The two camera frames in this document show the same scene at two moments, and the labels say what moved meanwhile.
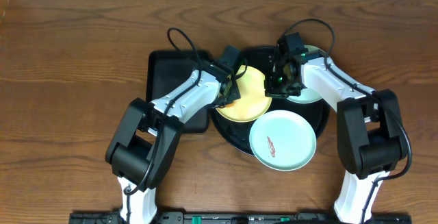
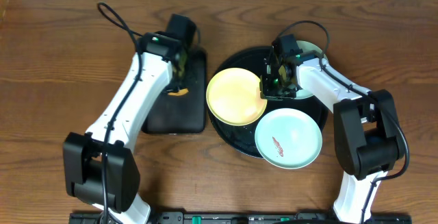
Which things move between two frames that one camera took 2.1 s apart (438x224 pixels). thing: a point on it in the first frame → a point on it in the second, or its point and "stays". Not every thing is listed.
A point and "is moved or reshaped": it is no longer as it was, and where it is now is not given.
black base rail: x=230 y=218 stays
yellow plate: x=253 y=105 stays
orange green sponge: x=231 y=105 is moved or reshaped
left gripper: x=228 y=92 → x=183 y=77
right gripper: x=270 y=90 stays
